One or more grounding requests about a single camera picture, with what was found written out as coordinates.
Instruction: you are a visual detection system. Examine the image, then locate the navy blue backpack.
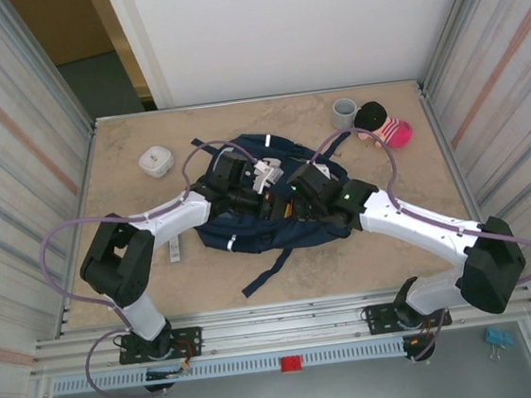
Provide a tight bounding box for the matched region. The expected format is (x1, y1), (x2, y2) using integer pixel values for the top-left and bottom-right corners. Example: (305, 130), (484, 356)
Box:
(185, 122), (368, 304)

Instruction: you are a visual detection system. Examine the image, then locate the small white printed packet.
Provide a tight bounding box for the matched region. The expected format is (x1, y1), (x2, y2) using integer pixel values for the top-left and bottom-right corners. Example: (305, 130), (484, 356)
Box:
(167, 235), (183, 263)

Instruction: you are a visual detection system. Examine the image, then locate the small white container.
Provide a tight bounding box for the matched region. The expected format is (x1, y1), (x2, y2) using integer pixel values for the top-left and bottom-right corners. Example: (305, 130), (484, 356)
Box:
(136, 143), (178, 179)

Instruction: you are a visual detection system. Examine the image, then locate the grey cup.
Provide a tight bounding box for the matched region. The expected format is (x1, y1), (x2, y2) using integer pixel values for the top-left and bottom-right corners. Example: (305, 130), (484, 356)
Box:
(329, 97), (362, 132)

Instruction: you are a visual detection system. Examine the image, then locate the pink plush doll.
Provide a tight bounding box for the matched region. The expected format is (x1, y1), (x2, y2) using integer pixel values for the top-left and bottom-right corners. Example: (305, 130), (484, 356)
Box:
(351, 96), (417, 153)

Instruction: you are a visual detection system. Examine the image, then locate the red block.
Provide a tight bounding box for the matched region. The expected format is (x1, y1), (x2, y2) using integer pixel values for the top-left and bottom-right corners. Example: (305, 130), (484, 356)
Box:
(280, 355), (303, 374)

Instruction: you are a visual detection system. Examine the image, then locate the blue binder clip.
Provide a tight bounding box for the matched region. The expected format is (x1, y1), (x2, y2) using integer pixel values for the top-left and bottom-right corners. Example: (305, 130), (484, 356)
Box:
(483, 323), (516, 363)

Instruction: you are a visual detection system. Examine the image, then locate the brown wooden door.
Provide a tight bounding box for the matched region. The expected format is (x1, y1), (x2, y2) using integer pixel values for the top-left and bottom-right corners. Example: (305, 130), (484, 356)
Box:
(9, 0), (154, 112)

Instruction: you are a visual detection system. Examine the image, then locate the aluminium mounting rail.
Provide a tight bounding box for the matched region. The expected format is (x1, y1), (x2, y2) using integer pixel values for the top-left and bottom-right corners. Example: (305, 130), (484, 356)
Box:
(31, 275), (531, 376)

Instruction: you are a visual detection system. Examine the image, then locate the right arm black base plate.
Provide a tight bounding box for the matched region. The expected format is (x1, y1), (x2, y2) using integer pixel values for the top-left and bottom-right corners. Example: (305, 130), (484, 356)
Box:
(361, 296), (454, 337)

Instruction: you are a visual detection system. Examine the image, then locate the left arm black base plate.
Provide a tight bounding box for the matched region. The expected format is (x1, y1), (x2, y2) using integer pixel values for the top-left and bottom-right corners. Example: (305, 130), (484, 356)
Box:
(116, 326), (205, 367)

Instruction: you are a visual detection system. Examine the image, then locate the white slotted cable duct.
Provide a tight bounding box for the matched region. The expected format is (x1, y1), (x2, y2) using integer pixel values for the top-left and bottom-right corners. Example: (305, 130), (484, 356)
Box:
(49, 339), (409, 396)

